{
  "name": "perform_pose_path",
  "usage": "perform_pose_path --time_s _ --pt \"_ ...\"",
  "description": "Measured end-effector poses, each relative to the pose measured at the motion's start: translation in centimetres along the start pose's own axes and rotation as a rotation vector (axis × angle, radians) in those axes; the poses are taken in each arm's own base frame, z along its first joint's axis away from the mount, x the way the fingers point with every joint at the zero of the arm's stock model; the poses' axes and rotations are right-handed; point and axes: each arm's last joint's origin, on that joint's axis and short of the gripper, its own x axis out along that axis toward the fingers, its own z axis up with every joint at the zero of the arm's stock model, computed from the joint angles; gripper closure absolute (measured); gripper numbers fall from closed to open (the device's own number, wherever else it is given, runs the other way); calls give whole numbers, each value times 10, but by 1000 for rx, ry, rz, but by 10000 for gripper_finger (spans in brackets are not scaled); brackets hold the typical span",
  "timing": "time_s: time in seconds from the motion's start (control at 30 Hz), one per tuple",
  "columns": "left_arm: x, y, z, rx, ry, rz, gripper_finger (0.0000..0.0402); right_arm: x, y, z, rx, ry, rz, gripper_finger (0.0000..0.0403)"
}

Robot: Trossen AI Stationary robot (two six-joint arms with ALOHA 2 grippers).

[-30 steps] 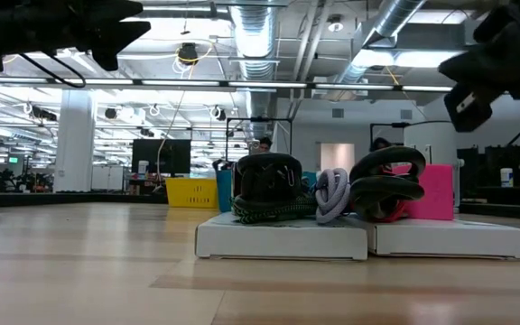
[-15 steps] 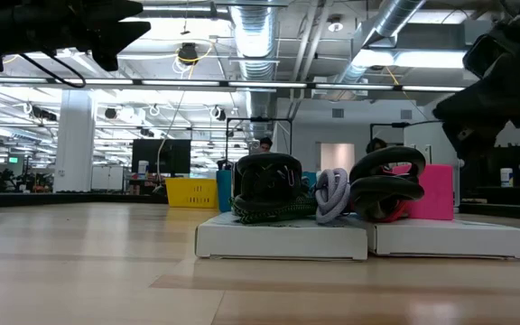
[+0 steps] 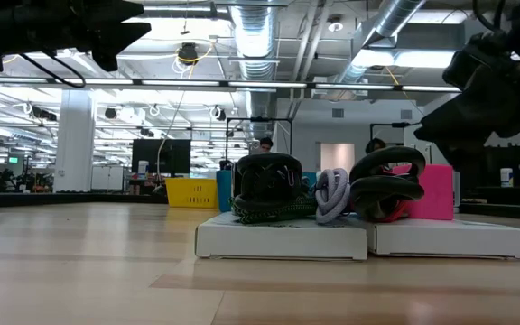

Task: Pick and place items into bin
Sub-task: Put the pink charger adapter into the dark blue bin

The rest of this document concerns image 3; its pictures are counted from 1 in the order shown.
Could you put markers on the black tubular rack frame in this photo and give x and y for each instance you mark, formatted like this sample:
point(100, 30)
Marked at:
point(379, 124)
point(260, 119)

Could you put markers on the long overhead light bar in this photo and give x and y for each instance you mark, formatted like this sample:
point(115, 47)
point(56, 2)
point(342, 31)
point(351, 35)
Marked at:
point(260, 84)

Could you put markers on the black computer monitor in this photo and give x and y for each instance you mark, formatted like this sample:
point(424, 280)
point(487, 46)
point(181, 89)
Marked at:
point(160, 155)

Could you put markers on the white square pillar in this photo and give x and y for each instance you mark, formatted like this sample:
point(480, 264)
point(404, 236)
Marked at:
point(75, 144)

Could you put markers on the green exit sign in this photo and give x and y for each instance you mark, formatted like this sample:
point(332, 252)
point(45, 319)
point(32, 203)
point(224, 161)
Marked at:
point(13, 160)

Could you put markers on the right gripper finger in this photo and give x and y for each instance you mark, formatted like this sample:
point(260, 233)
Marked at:
point(465, 153)
point(445, 126)

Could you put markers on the white card reader box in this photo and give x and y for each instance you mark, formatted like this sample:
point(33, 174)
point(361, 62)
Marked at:
point(445, 239)
point(278, 239)

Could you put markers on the silver ventilation duct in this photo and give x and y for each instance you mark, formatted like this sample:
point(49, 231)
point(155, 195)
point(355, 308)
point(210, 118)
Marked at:
point(395, 13)
point(255, 36)

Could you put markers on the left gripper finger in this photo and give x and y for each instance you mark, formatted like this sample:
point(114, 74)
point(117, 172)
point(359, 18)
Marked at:
point(115, 43)
point(106, 9)

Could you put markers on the yellow plastic bin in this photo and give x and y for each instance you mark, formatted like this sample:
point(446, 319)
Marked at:
point(192, 193)

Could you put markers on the pink cube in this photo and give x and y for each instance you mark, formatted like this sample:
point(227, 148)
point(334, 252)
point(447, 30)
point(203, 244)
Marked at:
point(436, 194)

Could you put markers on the white wipes canister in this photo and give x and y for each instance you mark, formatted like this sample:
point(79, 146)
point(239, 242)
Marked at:
point(143, 169)
point(506, 178)

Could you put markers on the person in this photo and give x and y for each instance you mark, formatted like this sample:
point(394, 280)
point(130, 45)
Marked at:
point(266, 144)
point(374, 145)

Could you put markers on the large teal plastic bin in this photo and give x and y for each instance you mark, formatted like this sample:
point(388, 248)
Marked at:
point(224, 192)

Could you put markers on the white low cabinet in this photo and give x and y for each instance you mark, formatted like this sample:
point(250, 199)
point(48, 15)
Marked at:
point(106, 178)

